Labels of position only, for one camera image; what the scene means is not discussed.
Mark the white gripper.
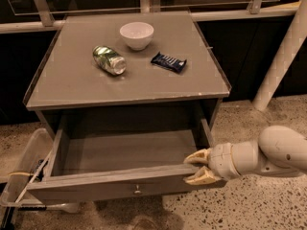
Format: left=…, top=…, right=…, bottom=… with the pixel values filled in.
left=183, top=143, right=240, bottom=186

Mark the grey top drawer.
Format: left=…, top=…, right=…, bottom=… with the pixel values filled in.
left=27, top=115, right=212, bottom=205

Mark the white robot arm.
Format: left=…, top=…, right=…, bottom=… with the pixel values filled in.
left=184, top=0, right=307, bottom=186

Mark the grey drawer cabinet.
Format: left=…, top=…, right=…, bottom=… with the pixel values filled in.
left=24, top=11, right=230, bottom=133

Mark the dark blue candy bar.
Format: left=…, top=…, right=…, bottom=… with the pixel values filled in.
left=151, top=52, right=187, bottom=73

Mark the white ceramic bowl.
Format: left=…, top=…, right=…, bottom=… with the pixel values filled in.
left=120, top=22, right=154, bottom=51

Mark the green soda can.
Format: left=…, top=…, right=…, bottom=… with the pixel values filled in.
left=92, top=46, right=127, bottom=76

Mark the white stick in bin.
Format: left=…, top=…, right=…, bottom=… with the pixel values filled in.
left=15, top=152, right=52, bottom=203

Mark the metal railing with glass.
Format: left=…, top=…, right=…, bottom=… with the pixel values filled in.
left=0, top=0, right=307, bottom=35

